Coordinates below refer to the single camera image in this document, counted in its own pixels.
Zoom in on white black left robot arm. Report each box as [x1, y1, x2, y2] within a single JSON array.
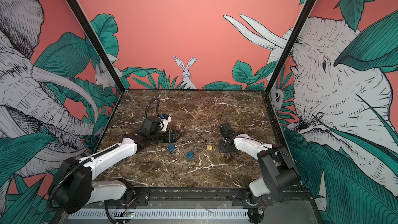
[[46, 115, 182, 214]]

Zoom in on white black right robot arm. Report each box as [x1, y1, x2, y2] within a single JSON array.
[[219, 122, 301, 206]]

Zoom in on blue padlock middle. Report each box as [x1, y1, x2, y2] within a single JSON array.
[[187, 151, 194, 160]]

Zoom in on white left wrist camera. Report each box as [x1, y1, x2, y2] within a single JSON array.
[[160, 114, 172, 132]]

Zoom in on black corrugated left cable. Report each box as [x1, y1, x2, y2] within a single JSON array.
[[144, 97, 161, 122]]

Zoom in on black front mounting rail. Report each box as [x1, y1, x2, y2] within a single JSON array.
[[63, 186, 315, 207]]

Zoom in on white slotted cable duct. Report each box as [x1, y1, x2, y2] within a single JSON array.
[[66, 208, 249, 220]]

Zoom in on black left corner frame post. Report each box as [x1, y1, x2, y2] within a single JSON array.
[[66, 0, 125, 94]]

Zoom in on black corner frame post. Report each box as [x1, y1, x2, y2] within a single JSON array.
[[265, 0, 317, 94], [66, 0, 125, 94]]

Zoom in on black right corner frame post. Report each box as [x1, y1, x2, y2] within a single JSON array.
[[265, 0, 317, 94]]

